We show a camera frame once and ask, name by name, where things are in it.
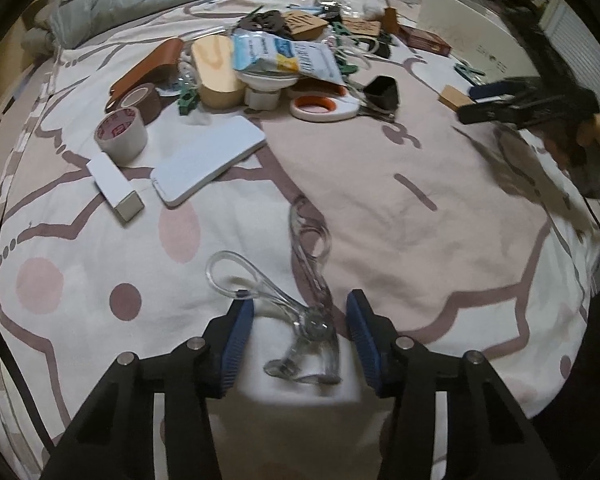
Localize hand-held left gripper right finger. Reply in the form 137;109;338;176
346;290;561;480

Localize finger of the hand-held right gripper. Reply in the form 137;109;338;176
456;100;536;126
467;77;541;102

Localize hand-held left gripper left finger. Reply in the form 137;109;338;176
40;299;256;480

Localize brown cardboard piece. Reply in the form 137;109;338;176
437;85;476;109

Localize clear plastic scissors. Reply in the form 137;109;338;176
205;195;341;386

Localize white shoe box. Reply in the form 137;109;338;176
419;0;538;86

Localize green plastic clip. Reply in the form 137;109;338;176
452;60;488;83
176;87;201;116

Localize white louvred door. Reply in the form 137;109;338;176
540;0;600;126

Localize red cigarette box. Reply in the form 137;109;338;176
397;25;453;56

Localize printed cartoon blanket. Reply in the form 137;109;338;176
0;0;600;480

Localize white orange tape roll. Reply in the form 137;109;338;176
289;92;361;122

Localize white power bank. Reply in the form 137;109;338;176
151;115;267;208

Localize small white box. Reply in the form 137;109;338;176
86;152;146;223

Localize blue white packet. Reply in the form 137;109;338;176
230;30;348;86

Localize white round plastic holder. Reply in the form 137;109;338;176
237;71;301;111

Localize pale tape roll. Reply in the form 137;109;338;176
94;107;148;166

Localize black hair claw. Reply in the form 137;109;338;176
237;10;293;38

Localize brown tape roll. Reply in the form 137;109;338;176
115;82;163;126

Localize wooden oval box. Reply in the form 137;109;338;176
190;36;245;109

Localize brown leather case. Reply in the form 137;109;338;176
106;38;185;111

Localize black cable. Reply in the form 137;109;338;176
0;305;56;451

